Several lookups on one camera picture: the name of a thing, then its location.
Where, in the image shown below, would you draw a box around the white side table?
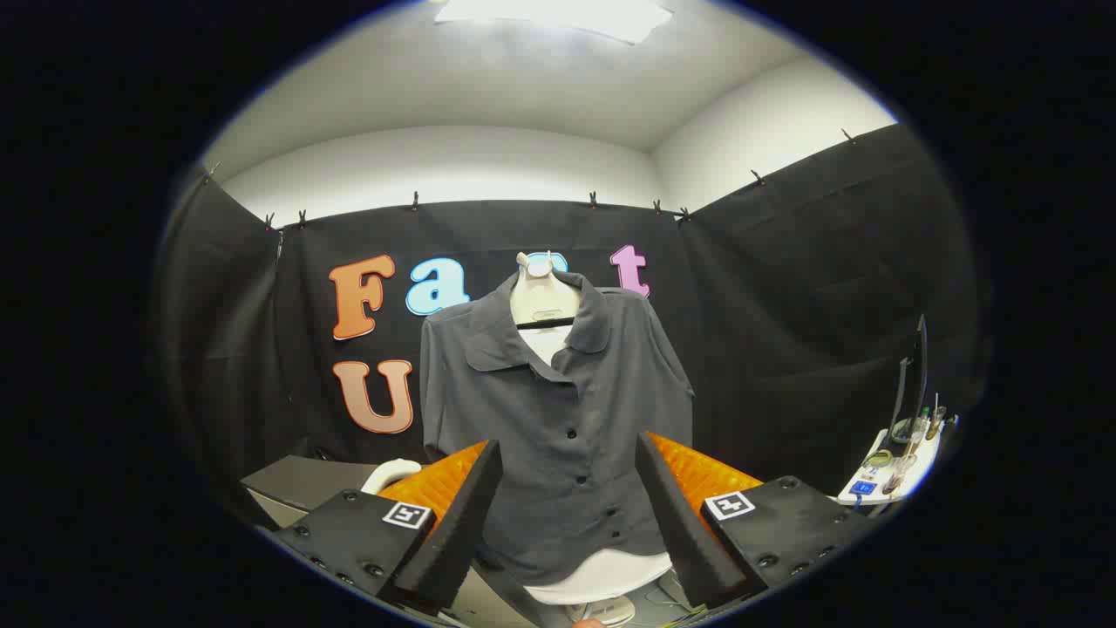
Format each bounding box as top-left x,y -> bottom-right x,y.
837,417 -> 947,507

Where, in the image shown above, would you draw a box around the ceiling light panel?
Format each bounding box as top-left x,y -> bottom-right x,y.
433,0 -> 674,46

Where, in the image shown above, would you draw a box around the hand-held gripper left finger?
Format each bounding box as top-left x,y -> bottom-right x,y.
273,439 -> 505,611

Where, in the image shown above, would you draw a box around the white garment steamer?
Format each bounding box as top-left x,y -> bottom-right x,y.
360,458 -> 423,496

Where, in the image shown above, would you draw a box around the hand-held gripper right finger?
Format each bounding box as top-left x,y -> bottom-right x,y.
635,431 -> 877,610

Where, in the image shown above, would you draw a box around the white mannequin torso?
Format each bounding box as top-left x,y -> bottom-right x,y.
508,250 -> 677,627

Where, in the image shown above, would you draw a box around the dark monitor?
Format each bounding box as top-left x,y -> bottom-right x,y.
888,314 -> 929,441

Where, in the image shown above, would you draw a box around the grey button shirt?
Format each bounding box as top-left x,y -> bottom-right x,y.
419,270 -> 696,587

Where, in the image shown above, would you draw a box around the grey drawer cabinet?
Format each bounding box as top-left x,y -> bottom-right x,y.
240,454 -> 411,530

